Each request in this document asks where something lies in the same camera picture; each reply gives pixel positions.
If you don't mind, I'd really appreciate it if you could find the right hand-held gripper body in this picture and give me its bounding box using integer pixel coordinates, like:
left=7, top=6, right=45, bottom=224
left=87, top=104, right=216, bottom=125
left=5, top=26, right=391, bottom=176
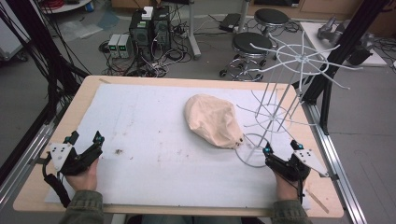
left=264, top=148, right=331, bottom=183

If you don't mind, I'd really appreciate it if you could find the black metal frame with cables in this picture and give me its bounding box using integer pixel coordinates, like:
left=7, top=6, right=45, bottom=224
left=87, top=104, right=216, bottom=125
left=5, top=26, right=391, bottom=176
left=0, top=0, right=92, bottom=125

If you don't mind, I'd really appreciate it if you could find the beige cloth hat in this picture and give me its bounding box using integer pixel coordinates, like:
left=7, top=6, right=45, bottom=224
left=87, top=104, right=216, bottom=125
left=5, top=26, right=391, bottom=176
left=183, top=93, right=246, bottom=150

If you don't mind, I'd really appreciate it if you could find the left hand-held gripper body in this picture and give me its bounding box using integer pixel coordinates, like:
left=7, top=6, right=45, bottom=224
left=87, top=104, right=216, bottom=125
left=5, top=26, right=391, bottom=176
left=49, top=141, right=104, bottom=177

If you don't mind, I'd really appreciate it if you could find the large black round stool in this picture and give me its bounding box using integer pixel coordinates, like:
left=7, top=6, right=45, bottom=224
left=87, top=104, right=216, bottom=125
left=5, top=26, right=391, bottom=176
left=219, top=31, right=276, bottom=83

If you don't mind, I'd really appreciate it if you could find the black metal frame post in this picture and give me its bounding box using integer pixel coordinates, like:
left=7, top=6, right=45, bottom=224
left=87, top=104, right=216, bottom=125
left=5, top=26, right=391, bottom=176
left=299, top=0, right=392, bottom=136

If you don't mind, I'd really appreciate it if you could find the silver aluminium rail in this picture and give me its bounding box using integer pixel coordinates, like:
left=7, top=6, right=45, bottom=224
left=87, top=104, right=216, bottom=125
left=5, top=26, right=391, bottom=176
left=0, top=120, right=56, bottom=206
left=302, top=102, right=370, bottom=224

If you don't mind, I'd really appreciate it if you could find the white box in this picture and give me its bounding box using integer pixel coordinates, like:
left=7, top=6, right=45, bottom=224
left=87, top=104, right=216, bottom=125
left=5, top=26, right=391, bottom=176
left=140, top=6, right=155, bottom=21

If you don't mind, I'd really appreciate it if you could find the tangle of floor cables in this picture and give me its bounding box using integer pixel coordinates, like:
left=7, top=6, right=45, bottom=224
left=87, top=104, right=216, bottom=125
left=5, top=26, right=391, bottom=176
left=98, top=40, right=191, bottom=78

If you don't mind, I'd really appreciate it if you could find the white foam mat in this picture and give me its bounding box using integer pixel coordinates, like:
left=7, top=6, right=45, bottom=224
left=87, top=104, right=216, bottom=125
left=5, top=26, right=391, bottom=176
left=44, top=83, right=313, bottom=211

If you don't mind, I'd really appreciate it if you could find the small black round stool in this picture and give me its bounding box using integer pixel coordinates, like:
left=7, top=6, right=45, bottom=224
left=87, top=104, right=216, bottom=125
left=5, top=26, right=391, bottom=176
left=253, top=7, right=290, bottom=35

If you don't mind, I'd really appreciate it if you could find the wooden stick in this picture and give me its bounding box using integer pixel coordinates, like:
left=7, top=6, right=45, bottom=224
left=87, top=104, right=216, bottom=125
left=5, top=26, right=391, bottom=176
left=305, top=188, right=331, bottom=215

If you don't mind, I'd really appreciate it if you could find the white wire hat rack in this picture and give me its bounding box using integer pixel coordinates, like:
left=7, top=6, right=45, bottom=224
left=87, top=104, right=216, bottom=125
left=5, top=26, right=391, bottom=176
left=233, top=30, right=364, bottom=169

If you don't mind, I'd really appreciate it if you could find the white board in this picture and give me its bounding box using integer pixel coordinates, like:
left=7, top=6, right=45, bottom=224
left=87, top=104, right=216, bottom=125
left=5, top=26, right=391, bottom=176
left=299, top=21, right=389, bottom=68

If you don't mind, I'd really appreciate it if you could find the person's right hand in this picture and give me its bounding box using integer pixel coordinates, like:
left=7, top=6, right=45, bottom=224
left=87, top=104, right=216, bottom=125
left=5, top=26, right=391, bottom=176
left=273, top=169, right=303, bottom=202

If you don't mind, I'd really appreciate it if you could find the person's left hand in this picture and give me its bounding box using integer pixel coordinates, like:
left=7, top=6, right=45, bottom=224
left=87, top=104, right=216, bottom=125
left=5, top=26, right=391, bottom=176
left=64, top=158, right=101, bottom=192

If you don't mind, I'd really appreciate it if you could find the grey table leg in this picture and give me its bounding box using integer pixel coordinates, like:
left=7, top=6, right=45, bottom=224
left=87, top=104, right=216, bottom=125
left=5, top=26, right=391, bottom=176
left=186, top=0, right=203, bottom=61

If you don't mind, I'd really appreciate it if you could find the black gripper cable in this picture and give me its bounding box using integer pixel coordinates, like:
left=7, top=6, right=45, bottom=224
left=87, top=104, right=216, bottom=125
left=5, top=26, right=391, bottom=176
left=42, top=154, right=73, bottom=209
left=295, top=174, right=305, bottom=205

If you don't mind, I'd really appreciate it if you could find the grey robot part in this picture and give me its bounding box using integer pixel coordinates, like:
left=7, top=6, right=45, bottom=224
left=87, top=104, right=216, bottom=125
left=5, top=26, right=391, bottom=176
left=317, top=16, right=347, bottom=49

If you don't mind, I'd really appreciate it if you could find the grey power supply unit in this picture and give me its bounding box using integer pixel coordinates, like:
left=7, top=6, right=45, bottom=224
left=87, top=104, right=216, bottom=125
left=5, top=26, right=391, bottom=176
left=106, top=33, right=121, bottom=59
left=117, top=33, right=134, bottom=59

